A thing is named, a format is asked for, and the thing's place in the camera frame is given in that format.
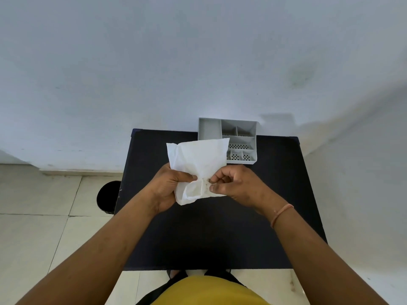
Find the person's right thumb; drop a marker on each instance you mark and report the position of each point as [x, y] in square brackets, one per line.
[217, 188]

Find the person's right forearm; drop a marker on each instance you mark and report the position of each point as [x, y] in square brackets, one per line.
[318, 254]

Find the black round bin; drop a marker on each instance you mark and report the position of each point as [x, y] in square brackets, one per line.
[108, 196]

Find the person's right hand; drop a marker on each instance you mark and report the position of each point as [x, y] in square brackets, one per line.
[241, 187]

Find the person's left thumb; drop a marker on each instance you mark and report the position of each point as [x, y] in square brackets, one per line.
[186, 176]

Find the yellow shirt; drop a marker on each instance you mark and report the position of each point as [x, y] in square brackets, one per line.
[210, 292]

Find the person's left forearm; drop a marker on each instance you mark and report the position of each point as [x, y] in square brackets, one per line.
[95, 250]

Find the person's left hand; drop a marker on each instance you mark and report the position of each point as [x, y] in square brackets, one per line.
[162, 190]

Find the white paper bag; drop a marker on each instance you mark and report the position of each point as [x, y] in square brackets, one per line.
[198, 161]

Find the grey plastic compartment organizer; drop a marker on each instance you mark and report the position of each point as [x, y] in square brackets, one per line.
[237, 139]

